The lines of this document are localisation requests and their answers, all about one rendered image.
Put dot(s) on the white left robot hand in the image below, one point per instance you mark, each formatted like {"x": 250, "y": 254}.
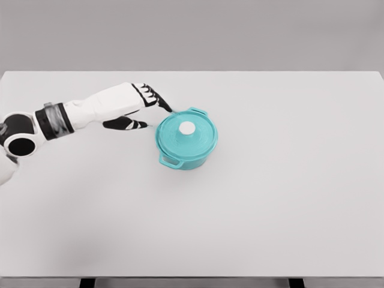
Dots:
{"x": 121, "y": 100}

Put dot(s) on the teal lid with white knob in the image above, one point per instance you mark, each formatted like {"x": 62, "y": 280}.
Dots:
{"x": 186, "y": 135}

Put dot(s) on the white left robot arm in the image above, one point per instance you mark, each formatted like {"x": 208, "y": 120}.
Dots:
{"x": 54, "y": 120}

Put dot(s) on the teal pot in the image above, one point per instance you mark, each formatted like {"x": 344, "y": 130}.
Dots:
{"x": 192, "y": 160}

